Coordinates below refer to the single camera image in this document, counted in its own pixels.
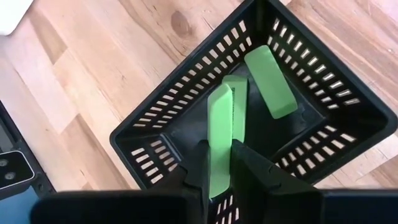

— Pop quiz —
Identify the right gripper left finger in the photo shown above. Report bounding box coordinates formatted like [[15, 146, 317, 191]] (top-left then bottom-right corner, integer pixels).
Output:
[[175, 139, 210, 195]]

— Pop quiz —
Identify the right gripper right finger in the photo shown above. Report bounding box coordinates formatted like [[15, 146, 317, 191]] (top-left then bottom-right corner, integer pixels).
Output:
[[231, 139, 323, 224]]

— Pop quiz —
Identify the green eraser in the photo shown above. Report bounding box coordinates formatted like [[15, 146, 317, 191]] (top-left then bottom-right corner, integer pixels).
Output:
[[207, 83, 234, 199], [221, 74, 249, 144], [243, 44, 299, 120]]

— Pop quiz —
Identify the black perforated plastic basket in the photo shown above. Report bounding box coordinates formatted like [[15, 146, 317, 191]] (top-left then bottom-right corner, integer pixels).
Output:
[[109, 0, 398, 224]]

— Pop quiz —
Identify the white plastic bin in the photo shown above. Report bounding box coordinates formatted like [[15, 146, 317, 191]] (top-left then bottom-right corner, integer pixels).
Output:
[[0, 0, 34, 36]]

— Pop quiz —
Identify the black aluminium table frame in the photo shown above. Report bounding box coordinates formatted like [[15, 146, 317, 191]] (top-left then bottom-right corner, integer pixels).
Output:
[[0, 100, 57, 200]]

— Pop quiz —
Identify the grey depth camera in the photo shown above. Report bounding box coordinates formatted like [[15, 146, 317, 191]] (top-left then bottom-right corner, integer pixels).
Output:
[[0, 151, 35, 190]]

